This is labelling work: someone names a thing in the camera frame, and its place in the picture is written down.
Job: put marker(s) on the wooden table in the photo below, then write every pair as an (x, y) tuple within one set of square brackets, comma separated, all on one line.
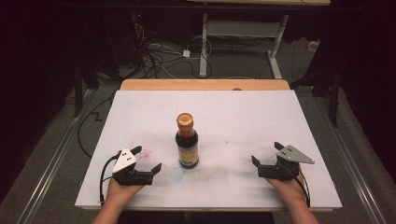
[(202, 84)]

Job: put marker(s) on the white power adapter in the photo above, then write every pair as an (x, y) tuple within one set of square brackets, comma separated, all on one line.
[(186, 53)]

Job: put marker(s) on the person's right hand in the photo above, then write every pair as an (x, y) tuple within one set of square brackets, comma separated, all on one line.
[(292, 189)]

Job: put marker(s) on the white power strip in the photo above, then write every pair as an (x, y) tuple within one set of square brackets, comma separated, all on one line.
[(313, 45)]

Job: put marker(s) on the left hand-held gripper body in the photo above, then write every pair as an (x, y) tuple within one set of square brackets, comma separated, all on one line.
[(127, 175)]

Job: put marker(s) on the white board sheet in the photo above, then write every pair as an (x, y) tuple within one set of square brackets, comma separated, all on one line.
[(233, 124)]

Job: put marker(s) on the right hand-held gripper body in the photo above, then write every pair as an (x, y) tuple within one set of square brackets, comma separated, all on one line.
[(281, 171)]

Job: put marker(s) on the metal floor rail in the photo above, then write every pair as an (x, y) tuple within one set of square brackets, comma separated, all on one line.
[(351, 161), (53, 161)]

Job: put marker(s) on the dark sauce bottle orange cap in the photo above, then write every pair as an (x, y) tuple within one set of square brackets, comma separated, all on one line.
[(186, 146)]

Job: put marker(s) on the black metal stand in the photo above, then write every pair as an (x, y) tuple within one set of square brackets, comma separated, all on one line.
[(77, 90)]

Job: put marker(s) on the person's left hand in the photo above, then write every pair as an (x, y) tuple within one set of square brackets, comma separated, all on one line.
[(120, 193)]

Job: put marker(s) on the white metal desk frame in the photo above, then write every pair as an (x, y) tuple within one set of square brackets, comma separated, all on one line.
[(203, 46)]

